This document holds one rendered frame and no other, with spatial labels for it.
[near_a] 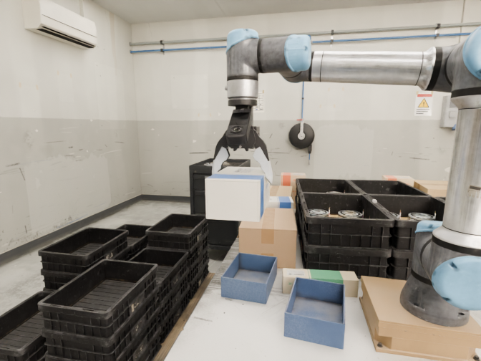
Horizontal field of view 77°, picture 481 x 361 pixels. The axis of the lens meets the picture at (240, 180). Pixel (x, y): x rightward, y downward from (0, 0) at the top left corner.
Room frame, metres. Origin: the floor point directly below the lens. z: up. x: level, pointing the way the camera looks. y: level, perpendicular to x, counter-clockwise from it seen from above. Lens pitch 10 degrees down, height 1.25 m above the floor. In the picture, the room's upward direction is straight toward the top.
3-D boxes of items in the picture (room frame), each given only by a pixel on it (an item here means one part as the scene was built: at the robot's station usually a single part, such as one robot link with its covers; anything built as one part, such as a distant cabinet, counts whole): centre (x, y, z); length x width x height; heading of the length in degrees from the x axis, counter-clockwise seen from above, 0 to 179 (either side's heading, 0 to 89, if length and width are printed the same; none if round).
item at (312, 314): (0.78, -0.22, 0.74); 0.20 x 0.15 x 0.07; 161
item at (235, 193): (0.73, 0.00, 1.09); 0.20 x 0.12 x 0.09; 168
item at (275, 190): (1.78, -0.20, 0.78); 0.30 x 0.22 x 0.16; 169
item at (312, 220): (1.20, -0.41, 0.92); 0.40 x 0.30 x 0.02; 172
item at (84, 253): (1.66, 0.89, 0.37); 0.40 x 0.30 x 0.45; 168
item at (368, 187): (1.55, -0.76, 0.87); 0.40 x 0.30 x 0.11; 172
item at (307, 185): (1.59, -0.46, 0.87); 0.40 x 0.30 x 0.11; 172
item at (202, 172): (2.89, 0.18, 0.45); 0.60 x 0.45 x 0.90; 168
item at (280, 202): (1.48, -0.16, 0.83); 0.20 x 0.12 x 0.09; 87
